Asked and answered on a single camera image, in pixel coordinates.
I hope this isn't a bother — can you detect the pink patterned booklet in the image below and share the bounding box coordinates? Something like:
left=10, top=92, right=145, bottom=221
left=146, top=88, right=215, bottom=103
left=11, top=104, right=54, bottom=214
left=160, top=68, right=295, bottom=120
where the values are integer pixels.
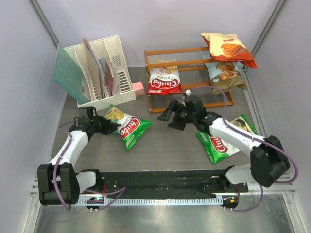
left=99, top=57, right=119, bottom=97

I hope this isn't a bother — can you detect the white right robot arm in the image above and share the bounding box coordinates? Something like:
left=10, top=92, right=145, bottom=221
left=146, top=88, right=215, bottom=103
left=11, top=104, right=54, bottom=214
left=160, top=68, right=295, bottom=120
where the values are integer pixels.
left=157, top=95, right=290, bottom=192

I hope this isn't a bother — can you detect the brown flat board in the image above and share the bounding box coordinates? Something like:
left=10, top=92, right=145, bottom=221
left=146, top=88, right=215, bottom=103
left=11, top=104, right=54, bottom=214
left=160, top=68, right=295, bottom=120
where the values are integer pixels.
left=83, top=38, right=105, bottom=99

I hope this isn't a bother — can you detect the cream plastic file organizer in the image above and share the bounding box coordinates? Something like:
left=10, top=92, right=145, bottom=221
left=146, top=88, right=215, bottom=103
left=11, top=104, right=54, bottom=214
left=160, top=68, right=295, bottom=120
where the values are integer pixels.
left=64, top=35, right=136, bottom=110

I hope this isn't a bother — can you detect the beige orange cassava chips bag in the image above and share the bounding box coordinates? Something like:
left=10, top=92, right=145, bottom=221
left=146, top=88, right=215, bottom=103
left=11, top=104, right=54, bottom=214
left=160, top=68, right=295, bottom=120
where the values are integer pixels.
left=201, top=33, right=258, bottom=69

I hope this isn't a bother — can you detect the teal green folder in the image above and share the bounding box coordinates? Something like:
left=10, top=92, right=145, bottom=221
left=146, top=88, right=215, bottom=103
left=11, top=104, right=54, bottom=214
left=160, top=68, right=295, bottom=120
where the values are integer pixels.
left=52, top=44, right=91, bottom=104

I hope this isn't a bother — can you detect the orange wooden shelf rack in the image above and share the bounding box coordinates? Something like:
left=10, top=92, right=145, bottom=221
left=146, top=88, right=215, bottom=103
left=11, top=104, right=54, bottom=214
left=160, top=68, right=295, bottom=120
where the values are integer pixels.
left=143, top=46, right=243, bottom=114

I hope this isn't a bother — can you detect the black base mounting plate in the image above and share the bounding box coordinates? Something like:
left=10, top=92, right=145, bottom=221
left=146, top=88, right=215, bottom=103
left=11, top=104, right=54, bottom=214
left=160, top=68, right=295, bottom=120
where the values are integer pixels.
left=89, top=170, right=248, bottom=199

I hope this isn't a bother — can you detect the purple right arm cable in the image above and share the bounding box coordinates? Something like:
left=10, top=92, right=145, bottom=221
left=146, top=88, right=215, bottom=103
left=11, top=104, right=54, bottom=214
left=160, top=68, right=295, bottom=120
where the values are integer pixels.
left=187, top=86, right=299, bottom=213

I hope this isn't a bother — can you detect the green Chuba bag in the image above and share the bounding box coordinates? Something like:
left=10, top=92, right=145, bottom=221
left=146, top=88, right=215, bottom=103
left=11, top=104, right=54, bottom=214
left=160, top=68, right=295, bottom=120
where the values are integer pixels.
left=196, top=114, right=257, bottom=164
left=105, top=105, right=152, bottom=150

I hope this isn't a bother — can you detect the light blue cassava chips bag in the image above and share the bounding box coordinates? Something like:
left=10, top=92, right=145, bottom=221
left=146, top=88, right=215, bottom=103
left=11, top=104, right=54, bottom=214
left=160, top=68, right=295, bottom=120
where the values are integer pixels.
left=205, top=62, right=247, bottom=94

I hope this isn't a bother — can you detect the small pink box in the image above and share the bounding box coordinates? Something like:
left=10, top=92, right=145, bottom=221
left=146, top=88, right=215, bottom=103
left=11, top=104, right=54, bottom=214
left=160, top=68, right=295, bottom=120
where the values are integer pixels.
left=132, top=82, right=145, bottom=97

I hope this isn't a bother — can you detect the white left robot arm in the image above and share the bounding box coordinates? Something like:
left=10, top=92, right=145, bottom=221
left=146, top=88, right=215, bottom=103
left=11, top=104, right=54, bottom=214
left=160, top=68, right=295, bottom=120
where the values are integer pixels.
left=37, top=107, right=119, bottom=209

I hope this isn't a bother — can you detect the red Chuba chips bag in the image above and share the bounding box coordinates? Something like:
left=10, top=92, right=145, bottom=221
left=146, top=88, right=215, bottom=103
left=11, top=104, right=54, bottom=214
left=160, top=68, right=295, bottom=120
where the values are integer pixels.
left=146, top=66, right=183, bottom=95

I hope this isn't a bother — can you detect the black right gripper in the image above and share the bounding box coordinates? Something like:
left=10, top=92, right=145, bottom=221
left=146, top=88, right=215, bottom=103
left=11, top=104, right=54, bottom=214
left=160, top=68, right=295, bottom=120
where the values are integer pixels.
left=157, top=100, right=196, bottom=131

